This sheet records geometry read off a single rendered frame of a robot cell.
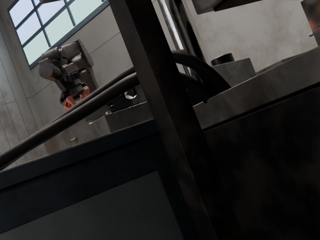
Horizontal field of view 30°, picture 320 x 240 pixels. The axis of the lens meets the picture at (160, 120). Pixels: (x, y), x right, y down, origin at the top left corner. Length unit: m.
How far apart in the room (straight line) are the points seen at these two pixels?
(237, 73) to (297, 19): 2.27
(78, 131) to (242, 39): 2.95
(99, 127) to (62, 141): 0.29
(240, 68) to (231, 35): 2.62
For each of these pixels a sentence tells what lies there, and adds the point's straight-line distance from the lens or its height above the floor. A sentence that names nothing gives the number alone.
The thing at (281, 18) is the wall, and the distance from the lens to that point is 4.33.
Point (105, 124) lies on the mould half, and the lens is 1.61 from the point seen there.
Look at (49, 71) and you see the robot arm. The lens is 2.10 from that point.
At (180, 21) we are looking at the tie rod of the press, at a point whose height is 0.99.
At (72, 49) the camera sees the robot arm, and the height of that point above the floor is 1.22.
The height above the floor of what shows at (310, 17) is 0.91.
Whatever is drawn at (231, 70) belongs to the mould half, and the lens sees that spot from 1.99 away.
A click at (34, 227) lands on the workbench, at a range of 1.38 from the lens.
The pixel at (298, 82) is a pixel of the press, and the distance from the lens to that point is 1.12.
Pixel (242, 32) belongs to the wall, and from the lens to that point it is 4.57.
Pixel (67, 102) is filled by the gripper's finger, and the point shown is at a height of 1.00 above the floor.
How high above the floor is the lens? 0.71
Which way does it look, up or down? 3 degrees up
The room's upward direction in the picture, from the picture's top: 21 degrees counter-clockwise
